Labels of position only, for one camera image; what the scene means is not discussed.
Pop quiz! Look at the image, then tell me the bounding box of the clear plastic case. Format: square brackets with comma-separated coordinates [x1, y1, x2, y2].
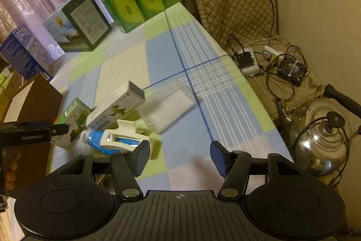
[137, 81, 196, 134]

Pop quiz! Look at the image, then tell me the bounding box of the small black fan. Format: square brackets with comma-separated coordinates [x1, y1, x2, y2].
[277, 57, 307, 87]

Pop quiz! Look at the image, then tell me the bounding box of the milk carton box with cow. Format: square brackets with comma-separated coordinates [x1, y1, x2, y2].
[43, 0, 112, 53]

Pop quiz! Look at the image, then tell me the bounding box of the blue tall carton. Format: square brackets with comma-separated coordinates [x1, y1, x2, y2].
[1, 23, 53, 81]

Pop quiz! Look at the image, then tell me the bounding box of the green medicine box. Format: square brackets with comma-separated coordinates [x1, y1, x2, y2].
[50, 98, 92, 149]

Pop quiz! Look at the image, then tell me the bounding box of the white power strip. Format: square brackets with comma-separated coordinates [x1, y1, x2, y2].
[236, 45, 283, 77]

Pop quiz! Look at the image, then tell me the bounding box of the blue cream tube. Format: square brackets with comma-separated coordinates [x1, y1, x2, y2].
[80, 130, 141, 155]

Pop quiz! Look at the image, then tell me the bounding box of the left hand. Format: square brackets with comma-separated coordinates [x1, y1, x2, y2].
[4, 151, 21, 190]

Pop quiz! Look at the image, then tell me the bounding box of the brown cardboard storage box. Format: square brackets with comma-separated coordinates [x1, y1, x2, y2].
[1, 74, 63, 199]

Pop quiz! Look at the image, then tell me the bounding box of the white ointment box with parrot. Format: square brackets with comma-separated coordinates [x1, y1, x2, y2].
[86, 81, 145, 131]

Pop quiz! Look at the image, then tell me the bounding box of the checkered bed sheet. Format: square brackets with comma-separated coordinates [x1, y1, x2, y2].
[51, 4, 289, 191]

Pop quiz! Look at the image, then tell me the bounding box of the stainless steel kettle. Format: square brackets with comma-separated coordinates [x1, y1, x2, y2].
[275, 84, 360, 177]

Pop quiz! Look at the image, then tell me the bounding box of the white hair claw clip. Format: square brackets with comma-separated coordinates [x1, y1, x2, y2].
[104, 120, 149, 143]

